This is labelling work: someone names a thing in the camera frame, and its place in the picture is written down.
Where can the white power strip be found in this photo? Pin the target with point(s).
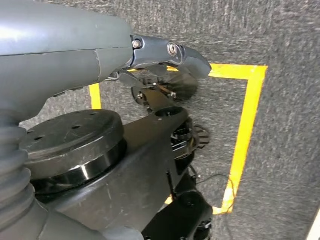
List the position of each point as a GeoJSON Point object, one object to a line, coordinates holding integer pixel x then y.
{"type": "Point", "coordinates": [315, 228]}

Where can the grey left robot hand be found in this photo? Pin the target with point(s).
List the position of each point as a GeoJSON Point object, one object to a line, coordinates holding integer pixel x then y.
{"type": "Point", "coordinates": [50, 49]}

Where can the yellow floor tape square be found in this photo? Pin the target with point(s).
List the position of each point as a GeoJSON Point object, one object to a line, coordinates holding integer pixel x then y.
{"type": "Point", "coordinates": [250, 116]}

